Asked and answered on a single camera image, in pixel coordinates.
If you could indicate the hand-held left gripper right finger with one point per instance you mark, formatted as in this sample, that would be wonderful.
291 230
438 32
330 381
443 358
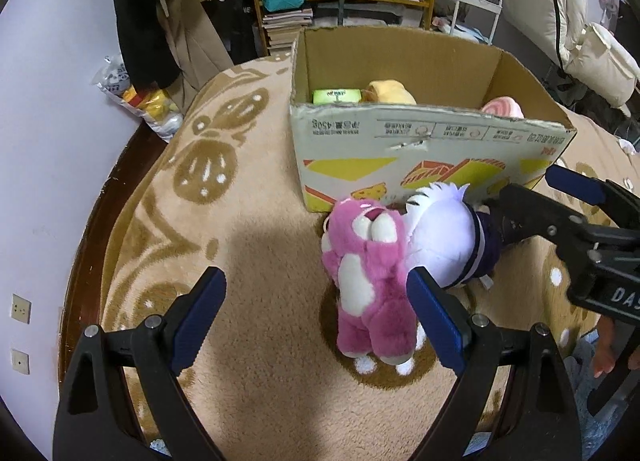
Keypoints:
435 316

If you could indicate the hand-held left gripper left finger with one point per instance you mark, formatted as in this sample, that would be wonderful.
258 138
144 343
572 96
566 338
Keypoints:
200 316

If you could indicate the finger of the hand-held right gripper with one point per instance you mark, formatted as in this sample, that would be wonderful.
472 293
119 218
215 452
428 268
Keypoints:
535 213
580 186

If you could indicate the pink plush bear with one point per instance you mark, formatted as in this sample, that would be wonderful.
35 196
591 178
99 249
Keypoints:
370 291

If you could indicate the white and purple plush toy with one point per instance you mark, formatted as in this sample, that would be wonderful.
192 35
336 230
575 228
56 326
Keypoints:
440 226

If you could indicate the pink striped soft toy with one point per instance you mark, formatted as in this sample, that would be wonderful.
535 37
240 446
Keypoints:
502 108

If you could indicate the printed cardboard box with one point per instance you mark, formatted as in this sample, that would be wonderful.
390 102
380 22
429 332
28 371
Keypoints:
425 141

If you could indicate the yellow plush toy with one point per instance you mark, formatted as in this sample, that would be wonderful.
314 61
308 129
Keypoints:
390 93

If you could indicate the green tissue packet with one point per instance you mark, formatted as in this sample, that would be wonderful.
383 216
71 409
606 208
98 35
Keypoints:
335 96

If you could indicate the person's right hand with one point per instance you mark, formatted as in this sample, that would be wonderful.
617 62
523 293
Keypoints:
605 346

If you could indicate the cream cushion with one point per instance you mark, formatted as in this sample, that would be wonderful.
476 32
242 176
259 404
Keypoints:
605 61

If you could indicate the folded cloths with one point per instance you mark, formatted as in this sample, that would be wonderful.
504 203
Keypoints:
465 31

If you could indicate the plastic bag with yellow contents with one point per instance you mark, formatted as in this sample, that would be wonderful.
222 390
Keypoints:
155 111

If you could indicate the pile of papers and booklets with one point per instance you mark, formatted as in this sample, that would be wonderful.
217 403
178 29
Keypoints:
370 16

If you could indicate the beige hanging trousers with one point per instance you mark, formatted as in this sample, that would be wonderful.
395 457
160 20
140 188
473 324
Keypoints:
195 41

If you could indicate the black hanging coat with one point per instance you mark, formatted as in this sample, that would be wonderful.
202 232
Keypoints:
140 41

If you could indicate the black hanging garment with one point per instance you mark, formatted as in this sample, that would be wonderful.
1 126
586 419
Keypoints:
240 26

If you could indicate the stack of books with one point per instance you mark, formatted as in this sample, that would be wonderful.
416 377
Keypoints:
285 31

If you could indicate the wall outlet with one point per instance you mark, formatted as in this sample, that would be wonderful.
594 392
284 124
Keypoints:
20 361
21 308

